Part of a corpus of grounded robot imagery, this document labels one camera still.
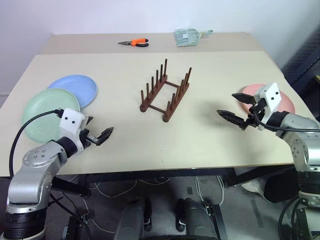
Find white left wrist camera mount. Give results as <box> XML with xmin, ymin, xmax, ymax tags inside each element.
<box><xmin>59</xmin><ymin>107</ymin><xmax>86</xmax><ymax>155</ymax></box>

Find brown wooden dish rack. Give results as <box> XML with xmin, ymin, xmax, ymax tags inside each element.
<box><xmin>139</xmin><ymin>58</ymin><xmax>193</xmax><ymax>123</ymax></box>

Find dark rounded robot leg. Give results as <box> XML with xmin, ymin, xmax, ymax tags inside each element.
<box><xmin>175</xmin><ymin>197</ymin><xmax>229</xmax><ymax>240</ymax></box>
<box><xmin>113</xmin><ymin>196</ymin><xmax>154</xmax><ymax>240</ymax></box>

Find dark textured partition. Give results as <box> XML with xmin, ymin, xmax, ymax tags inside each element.
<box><xmin>280</xmin><ymin>24</ymin><xmax>320</xmax><ymax>101</ymax></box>

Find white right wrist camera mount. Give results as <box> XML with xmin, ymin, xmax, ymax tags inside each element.
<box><xmin>253</xmin><ymin>82</ymin><xmax>282</xmax><ymax>131</ymax></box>

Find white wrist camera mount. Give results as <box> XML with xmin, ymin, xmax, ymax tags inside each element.
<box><xmin>253</xmin><ymin>82</ymin><xmax>282</xmax><ymax>131</ymax></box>
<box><xmin>59</xmin><ymin>107</ymin><xmax>86</xmax><ymax>155</ymax></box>

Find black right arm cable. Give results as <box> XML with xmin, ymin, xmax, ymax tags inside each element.
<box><xmin>252</xmin><ymin>104</ymin><xmax>320</xmax><ymax>133</ymax></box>

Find pale green dustpan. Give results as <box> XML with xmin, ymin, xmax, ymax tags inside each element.
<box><xmin>173</xmin><ymin>28</ymin><xmax>214</xmax><ymax>48</ymax></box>

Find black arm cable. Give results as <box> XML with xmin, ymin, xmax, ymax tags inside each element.
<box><xmin>252</xmin><ymin>104</ymin><xmax>320</xmax><ymax>133</ymax></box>
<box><xmin>8</xmin><ymin>108</ymin><xmax>64</xmax><ymax>177</ymax></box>

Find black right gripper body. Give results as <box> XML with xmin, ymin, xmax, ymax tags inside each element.
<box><xmin>245</xmin><ymin>97</ymin><xmax>270</xmax><ymax>131</ymax></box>

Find orange handled pliers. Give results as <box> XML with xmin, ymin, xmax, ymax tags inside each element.
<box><xmin>117</xmin><ymin>37</ymin><xmax>150</xmax><ymax>49</ymax></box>

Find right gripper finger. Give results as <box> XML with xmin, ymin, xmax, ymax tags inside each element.
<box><xmin>216</xmin><ymin>109</ymin><xmax>248</xmax><ymax>131</ymax></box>
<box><xmin>231</xmin><ymin>92</ymin><xmax>257</xmax><ymax>106</ymax></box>

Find red plate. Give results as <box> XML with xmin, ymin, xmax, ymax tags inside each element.
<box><xmin>240</xmin><ymin>83</ymin><xmax>296</xmax><ymax>117</ymax></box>

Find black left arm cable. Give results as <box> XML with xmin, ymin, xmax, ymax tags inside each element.
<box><xmin>8</xmin><ymin>108</ymin><xmax>64</xmax><ymax>177</ymax></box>

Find blue plate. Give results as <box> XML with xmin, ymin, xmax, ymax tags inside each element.
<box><xmin>47</xmin><ymin>74</ymin><xmax>98</xmax><ymax>110</ymax></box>

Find white shoe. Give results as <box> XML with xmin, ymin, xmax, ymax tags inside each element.
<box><xmin>240</xmin><ymin>178</ymin><xmax>267</xmax><ymax>199</ymax></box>

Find green plate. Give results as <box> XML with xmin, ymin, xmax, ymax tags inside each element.
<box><xmin>21</xmin><ymin>87</ymin><xmax>82</xmax><ymax>144</ymax></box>

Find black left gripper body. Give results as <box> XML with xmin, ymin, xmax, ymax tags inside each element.
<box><xmin>79</xmin><ymin>126</ymin><xmax>101</xmax><ymax>151</ymax></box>

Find black table frame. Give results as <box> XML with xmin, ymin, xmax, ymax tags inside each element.
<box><xmin>50</xmin><ymin>166</ymin><xmax>296</xmax><ymax>199</ymax></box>

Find black trouser leg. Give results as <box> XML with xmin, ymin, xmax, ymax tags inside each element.
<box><xmin>261</xmin><ymin>171</ymin><xmax>301</xmax><ymax>204</ymax></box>

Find white floor cable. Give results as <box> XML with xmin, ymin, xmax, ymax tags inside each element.
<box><xmin>93</xmin><ymin>177</ymin><xmax>139</xmax><ymax>199</ymax></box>
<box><xmin>194</xmin><ymin>175</ymin><xmax>226</xmax><ymax>209</ymax></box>

